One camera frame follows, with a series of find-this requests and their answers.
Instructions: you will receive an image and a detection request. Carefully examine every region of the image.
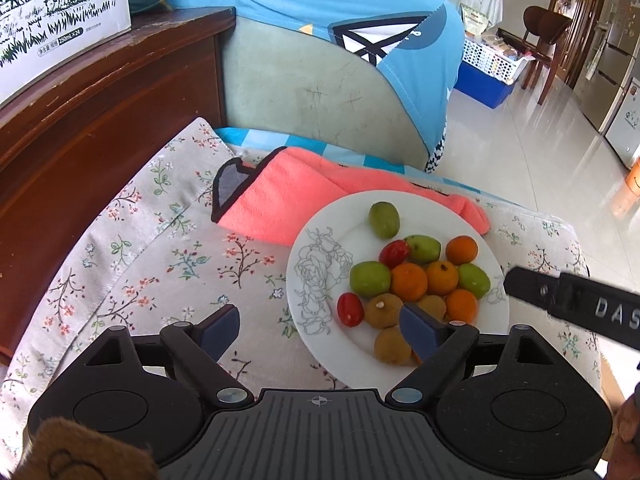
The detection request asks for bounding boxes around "lone brown kiwi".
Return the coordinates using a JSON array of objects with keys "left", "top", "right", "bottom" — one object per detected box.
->
[{"left": 363, "top": 292, "right": 404, "bottom": 330}]

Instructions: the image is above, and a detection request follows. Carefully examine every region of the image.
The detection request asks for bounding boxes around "red cherry tomato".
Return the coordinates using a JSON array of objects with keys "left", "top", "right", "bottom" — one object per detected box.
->
[
  {"left": 378, "top": 240, "right": 410, "bottom": 270},
  {"left": 336, "top": 292, "right": 364, "bottom": 327}
]

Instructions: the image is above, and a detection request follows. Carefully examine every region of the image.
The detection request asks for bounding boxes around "person right hand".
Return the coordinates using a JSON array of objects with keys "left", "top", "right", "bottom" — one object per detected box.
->
[{"left": 605, "top": 386, "right": 640, "bottom": 480}]

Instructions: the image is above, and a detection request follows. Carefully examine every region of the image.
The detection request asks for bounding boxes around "kiwi on plate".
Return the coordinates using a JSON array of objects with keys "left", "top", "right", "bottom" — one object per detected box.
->
[{"left": 416, "top": 295, "right": 447, "bottom": 322}]

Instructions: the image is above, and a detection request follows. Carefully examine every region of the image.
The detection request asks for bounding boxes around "small orange on plate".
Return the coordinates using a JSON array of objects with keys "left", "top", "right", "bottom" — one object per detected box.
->
[{"left": 445, "top": 235, "right": 478, "bottom": 266}]

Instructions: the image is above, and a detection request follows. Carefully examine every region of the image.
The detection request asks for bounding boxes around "floral tablecloth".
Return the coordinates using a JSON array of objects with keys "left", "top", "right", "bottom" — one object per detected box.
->
[{"left": 1, "top": 118, "right": 601, "bottom": 474}]

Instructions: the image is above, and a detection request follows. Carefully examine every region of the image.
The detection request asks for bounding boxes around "orange smiley bucket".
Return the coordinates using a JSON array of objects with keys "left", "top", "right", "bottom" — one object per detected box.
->
[{"left": 616, "top": 159, "right": 640, "bottom": 216}]

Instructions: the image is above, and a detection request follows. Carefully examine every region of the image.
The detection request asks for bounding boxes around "white floral plate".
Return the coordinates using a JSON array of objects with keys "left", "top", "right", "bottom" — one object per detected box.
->
[{"left": 286, "top": 191, "right": 510, "bottom": 396}]

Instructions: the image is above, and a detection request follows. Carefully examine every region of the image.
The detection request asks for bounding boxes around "pink fleece cloth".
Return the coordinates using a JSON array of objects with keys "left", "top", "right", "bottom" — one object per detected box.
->
[{"left": 210, "top": 148, "right": 490, "bottom": 246}]

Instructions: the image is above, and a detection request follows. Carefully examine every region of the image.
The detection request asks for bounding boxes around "brown plush sleeve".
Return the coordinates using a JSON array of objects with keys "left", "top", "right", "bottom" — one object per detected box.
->
[{"left": 11, "top": 417, "right": 160, "bottom": 480}]

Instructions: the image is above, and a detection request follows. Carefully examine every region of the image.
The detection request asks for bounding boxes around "blue plastic bin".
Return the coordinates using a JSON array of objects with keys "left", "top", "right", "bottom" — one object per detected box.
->
[{"left": 454, "top": 62, "right": 514, "bottom": 110}]

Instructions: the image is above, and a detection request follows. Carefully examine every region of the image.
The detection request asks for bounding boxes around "white plastic basket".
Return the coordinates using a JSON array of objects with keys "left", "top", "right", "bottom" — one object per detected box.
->
[{"left": 462, "top": 37, "right": 532, "bottom": 84}]

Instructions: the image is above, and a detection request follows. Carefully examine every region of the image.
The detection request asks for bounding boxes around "dark wooden chair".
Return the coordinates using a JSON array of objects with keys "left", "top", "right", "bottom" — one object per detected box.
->
[{"left": 497, "top": 6, "right": 573, "bottom": 105}]

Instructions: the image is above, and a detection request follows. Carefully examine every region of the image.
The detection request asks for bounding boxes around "silver refrigerator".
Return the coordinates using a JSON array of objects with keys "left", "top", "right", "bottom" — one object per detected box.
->
[{"left": 575, "top": 0, "right": 639, "bottom": 134}]

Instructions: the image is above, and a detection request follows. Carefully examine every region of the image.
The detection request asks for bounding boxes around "white milk carton box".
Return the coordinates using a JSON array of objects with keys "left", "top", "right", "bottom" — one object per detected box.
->
[{"left": 1, "top": 0, "right": 131, "bottom": 104}]

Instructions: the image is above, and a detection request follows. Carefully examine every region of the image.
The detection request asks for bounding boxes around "wooden door frame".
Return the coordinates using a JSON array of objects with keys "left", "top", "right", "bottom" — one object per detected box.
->
[{"left": 549, "top": 0, "right": 604, "bottom": 89}]

